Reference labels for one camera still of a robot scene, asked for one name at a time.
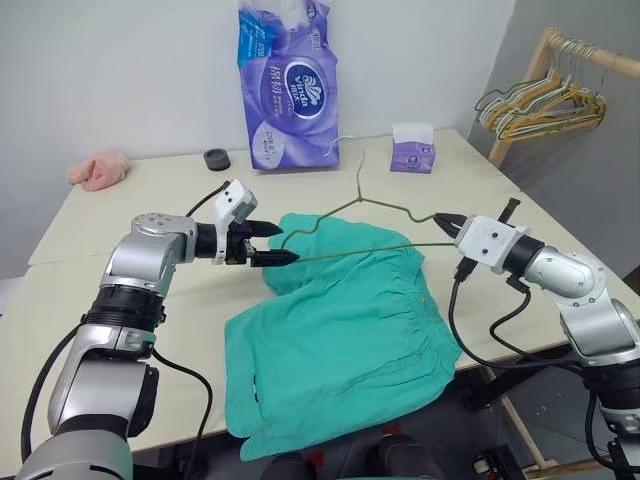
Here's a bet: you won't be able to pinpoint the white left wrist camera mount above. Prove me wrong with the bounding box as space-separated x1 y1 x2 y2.
209 180 259 265

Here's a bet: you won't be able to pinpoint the black table bracket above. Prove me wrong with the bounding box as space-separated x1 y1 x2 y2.
466 370 510 412

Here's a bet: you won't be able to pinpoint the wooden clothes rack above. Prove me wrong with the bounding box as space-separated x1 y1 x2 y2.
487 27 640 166

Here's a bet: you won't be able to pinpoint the pink cloth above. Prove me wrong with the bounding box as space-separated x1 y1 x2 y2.
67 148 132 192

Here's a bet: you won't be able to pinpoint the bunch of wire hangers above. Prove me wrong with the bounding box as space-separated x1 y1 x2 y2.
487 52 609 139

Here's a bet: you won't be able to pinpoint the dark rounded shape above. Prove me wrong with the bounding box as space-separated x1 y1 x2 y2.
375 433 437 480

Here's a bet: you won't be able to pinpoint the yellow wire hanger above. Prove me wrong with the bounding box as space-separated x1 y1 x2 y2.
482 49 609 132

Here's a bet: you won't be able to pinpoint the green shorts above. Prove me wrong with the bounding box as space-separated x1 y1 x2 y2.
223 212 457 462

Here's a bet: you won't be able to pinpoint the small purple tissue pack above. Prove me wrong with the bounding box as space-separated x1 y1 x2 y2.
389 121 435 175

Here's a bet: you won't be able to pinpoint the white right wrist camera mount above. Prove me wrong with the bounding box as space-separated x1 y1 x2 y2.
455 215 530 275

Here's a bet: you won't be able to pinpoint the large purple tissue roll pack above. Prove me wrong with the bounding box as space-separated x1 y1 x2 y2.
234 0 342 172

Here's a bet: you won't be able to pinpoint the dark green wire hanger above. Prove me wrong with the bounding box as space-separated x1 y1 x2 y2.
473 47 576 126

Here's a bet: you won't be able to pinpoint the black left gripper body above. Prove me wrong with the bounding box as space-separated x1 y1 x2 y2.
224 222 257 265

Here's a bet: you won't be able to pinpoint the white wire hook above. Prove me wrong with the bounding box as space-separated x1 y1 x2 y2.
322 135 355 157

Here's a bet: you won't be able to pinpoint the olive wire hanger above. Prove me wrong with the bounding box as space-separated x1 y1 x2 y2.
279 148 459 262

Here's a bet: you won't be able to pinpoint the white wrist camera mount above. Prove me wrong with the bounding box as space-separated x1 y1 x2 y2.
209 180 259 265
455 215 530 275

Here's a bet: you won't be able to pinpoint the white wire hanger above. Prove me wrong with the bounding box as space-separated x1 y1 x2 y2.
497 49 599 145

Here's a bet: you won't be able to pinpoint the wooden table leg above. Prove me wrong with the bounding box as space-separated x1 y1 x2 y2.
498 398 550 472

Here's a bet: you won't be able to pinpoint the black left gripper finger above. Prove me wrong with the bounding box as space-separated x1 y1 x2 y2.
250 250 301 269
248 219 285 239

